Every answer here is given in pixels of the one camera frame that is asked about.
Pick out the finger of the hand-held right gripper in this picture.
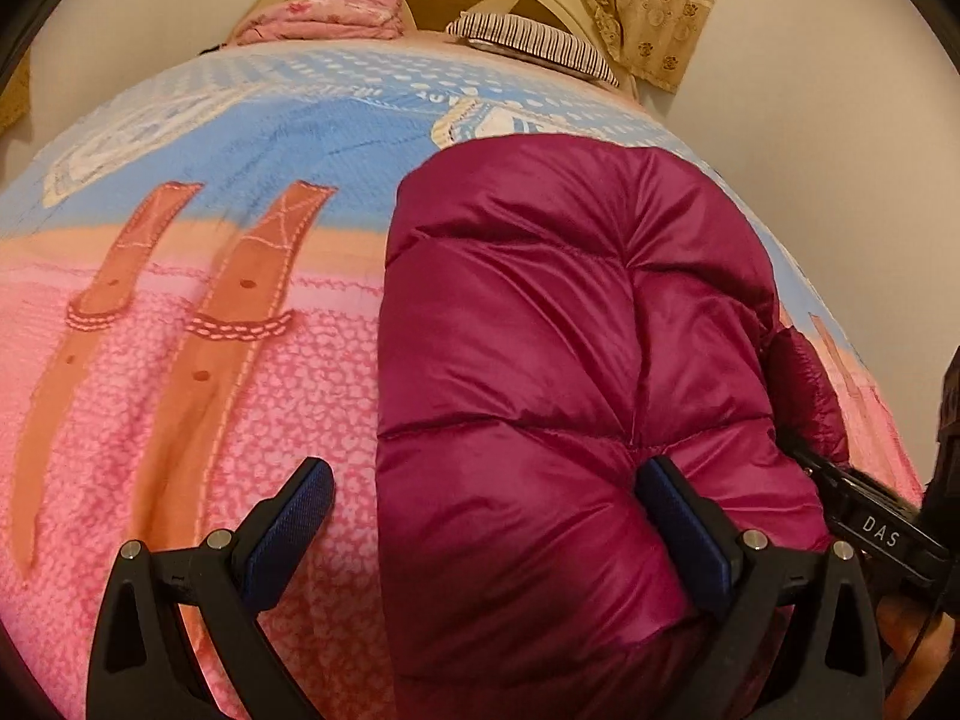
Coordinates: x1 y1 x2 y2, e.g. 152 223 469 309
780 436 830 488

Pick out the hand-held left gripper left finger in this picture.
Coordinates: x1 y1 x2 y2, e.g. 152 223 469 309
86 456 336 720

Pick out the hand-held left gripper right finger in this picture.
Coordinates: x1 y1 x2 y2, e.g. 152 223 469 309
634 455 886 720

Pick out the maroon puffer jacket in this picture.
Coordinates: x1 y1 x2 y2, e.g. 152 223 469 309
375 133 852 720

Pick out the person's right hand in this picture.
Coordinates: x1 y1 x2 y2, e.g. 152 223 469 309
877 592 960 700

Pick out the printed blue pink blanket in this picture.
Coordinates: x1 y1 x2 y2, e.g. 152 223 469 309
0 37 927 720

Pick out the dark cloth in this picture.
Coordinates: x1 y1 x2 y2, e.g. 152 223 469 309
928 343 960 522

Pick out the beige patterned curtain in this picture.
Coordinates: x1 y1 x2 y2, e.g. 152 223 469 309
0 52 32 130
544 0 740 95

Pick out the striped pillow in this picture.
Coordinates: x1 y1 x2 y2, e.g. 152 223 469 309
446 11 622 87

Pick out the pink folded quilt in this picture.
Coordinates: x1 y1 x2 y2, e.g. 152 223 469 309
229 0 406 46

